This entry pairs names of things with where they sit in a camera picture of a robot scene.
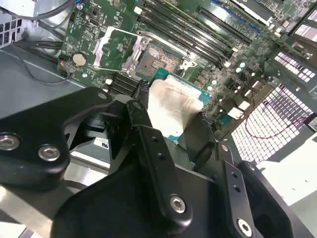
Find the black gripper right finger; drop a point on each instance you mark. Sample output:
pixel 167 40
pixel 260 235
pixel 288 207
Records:
pixel 236 196

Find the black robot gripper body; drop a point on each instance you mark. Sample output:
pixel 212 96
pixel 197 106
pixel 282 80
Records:
pixel 111 210

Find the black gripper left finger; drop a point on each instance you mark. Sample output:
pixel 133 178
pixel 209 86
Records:
pixel 24 161

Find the CPU with silver top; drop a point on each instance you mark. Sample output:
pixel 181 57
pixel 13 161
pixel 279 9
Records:
pixel 173 104

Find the metal socket cover frame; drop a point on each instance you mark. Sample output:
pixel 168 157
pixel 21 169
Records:
pixel 99 52

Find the metal CPU locking lever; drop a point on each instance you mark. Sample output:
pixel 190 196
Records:
pixel 153 35

